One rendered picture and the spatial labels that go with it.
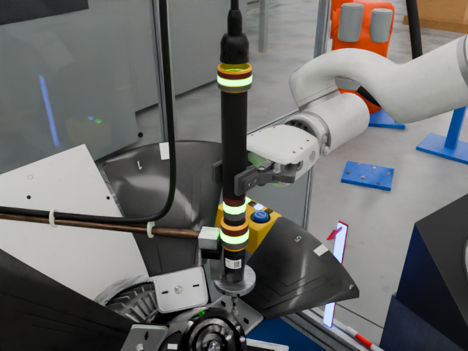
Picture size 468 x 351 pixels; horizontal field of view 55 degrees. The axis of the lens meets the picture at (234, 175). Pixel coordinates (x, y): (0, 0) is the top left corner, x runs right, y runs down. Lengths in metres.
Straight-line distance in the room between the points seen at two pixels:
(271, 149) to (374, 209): 2.60
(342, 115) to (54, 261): 0.59
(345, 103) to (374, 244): 2.18
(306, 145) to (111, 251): 0.48
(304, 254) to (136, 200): 0.35
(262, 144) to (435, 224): 0.59
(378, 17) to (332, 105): 3.57
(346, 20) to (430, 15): 4.44
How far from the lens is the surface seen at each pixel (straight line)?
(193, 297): 0.77
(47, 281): 0.65
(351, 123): 0.81
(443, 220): 1.19
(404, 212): 3.29
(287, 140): 0.70
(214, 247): 0.71
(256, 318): 0.82
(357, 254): 2.84
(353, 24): 4.30
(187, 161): 0.81
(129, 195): 0.82
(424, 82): 0.68
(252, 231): 1.20
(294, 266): 0.91
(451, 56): 0.67
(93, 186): 0.99
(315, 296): 0.88
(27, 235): 0.94
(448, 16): 8.57
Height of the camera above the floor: 1.80
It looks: 31 degrees down
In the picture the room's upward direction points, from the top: straight up
